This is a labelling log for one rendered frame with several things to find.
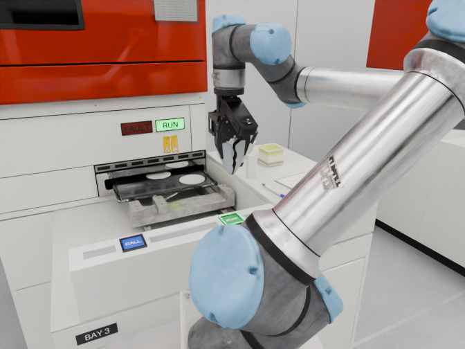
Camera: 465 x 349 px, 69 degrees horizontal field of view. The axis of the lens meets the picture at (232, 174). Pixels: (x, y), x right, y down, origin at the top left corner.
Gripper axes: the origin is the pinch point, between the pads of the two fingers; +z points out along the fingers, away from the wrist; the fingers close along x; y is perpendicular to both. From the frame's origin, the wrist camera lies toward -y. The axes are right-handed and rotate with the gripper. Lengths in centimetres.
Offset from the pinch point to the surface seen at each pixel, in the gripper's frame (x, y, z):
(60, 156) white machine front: 40, 59, 8
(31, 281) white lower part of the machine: 58, 59, 56
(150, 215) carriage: 16.2, 28.2, 22.6
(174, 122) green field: -2, 58, 0
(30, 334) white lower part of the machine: 63, 59, 81
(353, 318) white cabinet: -47, -4, 64
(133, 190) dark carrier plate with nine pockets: 18, 47, 21
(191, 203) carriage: 1.2, 31.0, 22.6
